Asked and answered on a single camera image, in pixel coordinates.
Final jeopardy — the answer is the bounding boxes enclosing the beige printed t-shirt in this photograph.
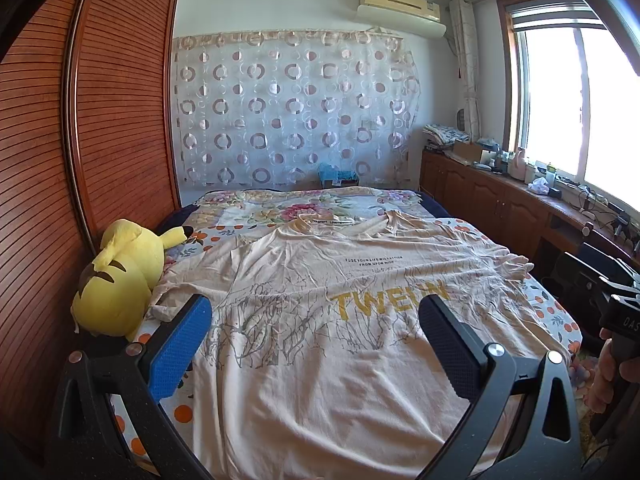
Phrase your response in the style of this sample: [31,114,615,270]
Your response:
[150,209,572,480]

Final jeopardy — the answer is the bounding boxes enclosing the person's right hand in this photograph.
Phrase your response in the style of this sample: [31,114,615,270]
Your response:
[586,328,640,413]

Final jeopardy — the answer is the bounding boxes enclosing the orange print white blanket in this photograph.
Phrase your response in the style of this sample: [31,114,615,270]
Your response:
[110,216,584,466]

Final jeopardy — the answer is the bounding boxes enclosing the yellow pikachu plush toy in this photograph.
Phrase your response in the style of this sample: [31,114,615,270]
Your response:
[70,219,192,340]

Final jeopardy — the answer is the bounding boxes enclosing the wooden low cabinet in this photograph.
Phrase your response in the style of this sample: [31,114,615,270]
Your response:
[420,151,639,278]

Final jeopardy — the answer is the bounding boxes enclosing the crumpled plastic bag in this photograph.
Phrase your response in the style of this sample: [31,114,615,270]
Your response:
[527,177,550,196]

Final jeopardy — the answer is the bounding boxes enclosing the pink bottle on cabinet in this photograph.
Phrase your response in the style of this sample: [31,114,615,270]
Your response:
[508,148,526,182]

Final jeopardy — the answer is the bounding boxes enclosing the floral quilt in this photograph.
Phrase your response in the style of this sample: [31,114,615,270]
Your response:
[186,185,426,231]

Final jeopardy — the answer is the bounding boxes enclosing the cardboard box on cabinet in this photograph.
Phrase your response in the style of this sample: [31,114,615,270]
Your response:
[452,141,492,164]

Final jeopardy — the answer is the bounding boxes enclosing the red wooden louvered wardrobe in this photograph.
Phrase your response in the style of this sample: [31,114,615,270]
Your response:
[1,0,179,460]

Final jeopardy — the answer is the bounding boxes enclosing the folded patterned cloth stack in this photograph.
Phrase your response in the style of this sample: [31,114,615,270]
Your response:
[423,125,470,150]

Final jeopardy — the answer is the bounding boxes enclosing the blue item behind bed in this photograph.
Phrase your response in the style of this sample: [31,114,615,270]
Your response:
[318,162,359,188]

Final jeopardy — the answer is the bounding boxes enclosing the circle pattern sheer curtain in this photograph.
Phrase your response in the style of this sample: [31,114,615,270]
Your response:
[171,29,421,190]

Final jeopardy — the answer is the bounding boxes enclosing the white tied side curtain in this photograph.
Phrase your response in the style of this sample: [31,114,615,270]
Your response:
[449,0,482,141]

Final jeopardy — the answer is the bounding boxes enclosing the window with wooden frame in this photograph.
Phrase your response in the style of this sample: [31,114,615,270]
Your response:
[497,0,639,209]

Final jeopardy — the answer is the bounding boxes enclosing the wall air conditioner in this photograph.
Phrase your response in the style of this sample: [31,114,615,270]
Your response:
[356,0,447,39]

